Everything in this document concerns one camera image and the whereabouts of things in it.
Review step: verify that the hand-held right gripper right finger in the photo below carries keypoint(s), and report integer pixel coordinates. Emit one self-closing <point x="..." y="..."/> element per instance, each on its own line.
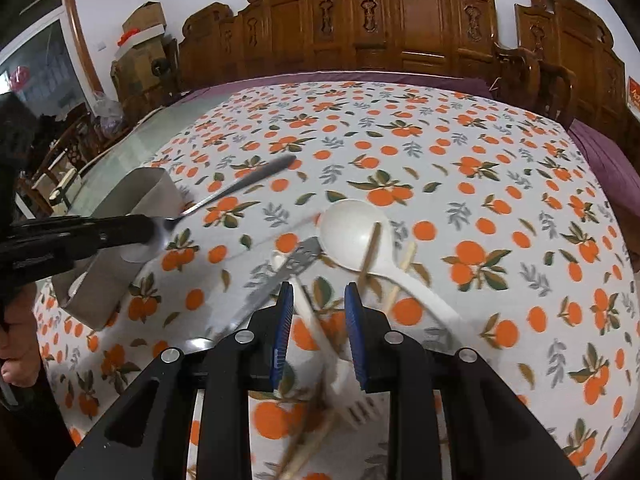
<point x="356" y="335"/>

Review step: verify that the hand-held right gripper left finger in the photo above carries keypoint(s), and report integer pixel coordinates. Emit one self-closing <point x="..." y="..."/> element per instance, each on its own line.
<point x="282" y="330"/>

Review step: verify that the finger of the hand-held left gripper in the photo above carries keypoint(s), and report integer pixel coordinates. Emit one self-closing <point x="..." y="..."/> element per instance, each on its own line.
<point x="125" y="227"/>
<point x="112" y="252"/>

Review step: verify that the white plastic fork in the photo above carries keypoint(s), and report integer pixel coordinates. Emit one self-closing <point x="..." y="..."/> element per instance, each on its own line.
<point x="312" y="320"/>

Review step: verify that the rectangular metal tray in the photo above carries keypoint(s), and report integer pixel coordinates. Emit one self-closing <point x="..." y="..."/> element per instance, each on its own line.
<point x="100" y="305"/>

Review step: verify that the metal fork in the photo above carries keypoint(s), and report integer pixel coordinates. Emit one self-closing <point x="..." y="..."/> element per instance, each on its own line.
<point x="300" y="257"/>

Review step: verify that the large white plastic spoon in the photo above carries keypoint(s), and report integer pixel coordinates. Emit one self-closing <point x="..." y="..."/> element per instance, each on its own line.
<point x="350" y="232"/>

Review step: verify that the metal spoon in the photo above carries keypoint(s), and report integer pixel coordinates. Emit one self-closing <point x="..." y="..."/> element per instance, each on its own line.
<point x="235" y="187"/>

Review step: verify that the person's left hand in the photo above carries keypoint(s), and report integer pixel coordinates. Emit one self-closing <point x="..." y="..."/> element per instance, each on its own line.
<point x="22" y="340"/>

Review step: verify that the slatted wooden chair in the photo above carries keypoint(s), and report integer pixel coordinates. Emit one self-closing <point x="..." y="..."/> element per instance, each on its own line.
<point x="65" y="160"/>

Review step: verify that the clear plastic bag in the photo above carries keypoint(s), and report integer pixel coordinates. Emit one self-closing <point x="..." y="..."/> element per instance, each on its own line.
<point x="107" y="112"/>

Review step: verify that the large brown cardboard box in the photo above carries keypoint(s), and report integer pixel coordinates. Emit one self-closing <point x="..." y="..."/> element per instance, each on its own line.
<point x="140" y="77"/>

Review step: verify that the orange fruit print tablecloth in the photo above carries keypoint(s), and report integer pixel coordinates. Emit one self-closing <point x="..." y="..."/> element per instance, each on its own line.
<point x="450" y="210"/>

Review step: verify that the red paper window decoration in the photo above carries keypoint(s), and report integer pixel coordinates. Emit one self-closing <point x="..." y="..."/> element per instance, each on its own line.
<point x="19" y="79"/>

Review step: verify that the red orange plastic bag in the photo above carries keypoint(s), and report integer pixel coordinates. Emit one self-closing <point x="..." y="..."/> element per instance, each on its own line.
<point x="126" y="37"/>

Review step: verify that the flat white box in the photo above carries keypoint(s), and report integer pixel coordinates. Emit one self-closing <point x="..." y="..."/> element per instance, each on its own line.
<point x="150" y="36"/>

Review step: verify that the small brown cardboard box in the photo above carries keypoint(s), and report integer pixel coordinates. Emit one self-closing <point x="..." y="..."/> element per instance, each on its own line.
<point x="145" y="16"/>

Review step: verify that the long purple sofa cushion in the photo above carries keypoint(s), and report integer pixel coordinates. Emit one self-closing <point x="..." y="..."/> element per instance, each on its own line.
<point x="450" y="81"/>

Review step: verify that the square purple armchair cushion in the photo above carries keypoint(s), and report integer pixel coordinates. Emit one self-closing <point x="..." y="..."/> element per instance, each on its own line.
<point x="615" y="160"/>

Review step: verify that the carved wooden sofa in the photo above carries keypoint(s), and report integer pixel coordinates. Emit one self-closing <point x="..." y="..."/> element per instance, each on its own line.
<point x="415" y="20"/>

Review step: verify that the carved wooden armchair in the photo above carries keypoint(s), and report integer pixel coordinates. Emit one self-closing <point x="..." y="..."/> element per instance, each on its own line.
<point x="575" y="45"/>

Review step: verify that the red desk calendar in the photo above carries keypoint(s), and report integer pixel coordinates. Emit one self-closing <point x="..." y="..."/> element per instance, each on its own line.
<point x="635" y="92"/>

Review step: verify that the wooden door frame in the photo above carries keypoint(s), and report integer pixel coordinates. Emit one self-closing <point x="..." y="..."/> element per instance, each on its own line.
<point x="82" y="45"/>

